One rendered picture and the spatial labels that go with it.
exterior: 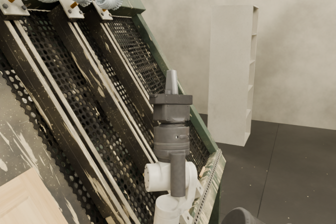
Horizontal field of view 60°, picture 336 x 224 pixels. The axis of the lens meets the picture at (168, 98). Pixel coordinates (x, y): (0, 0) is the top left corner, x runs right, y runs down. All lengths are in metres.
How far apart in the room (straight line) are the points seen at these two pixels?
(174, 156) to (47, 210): 0.40
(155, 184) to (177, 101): 0.20
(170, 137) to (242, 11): 3.70
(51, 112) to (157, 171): 0.44
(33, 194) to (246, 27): 3.76
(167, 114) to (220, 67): 3.72
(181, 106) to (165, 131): 0.08
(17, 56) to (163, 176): 0.61
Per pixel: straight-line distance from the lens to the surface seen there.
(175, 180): 0.67
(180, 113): 0.71
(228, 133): 4.58
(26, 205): 0.87
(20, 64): 1.03
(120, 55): 1.48
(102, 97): 1.25
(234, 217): 0.67
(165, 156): 0.69
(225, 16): 4.33
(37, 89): 1.01
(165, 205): 0.77
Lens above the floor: 1.74
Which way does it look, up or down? 14 degrees down
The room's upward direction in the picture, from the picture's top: straight up
